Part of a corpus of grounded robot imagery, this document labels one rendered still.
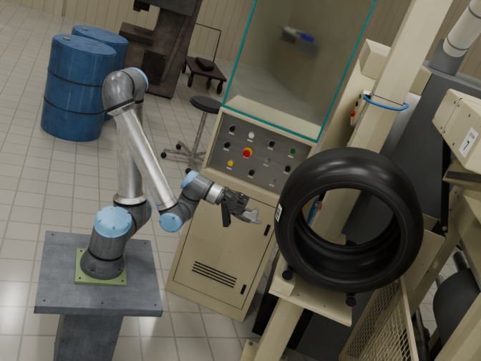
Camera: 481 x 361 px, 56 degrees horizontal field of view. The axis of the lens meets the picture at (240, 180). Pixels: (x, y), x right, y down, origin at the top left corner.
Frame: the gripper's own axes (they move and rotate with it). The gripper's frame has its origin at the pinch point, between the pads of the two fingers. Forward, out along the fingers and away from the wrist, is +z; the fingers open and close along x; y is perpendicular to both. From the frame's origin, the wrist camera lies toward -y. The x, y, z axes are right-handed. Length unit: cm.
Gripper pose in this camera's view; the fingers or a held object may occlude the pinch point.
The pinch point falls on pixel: (258, 223)
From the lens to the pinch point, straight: 195.4
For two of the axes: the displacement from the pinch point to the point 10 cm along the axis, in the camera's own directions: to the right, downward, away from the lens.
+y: 4.2, -8.1, -4.1
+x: 2.3, -3.4, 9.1
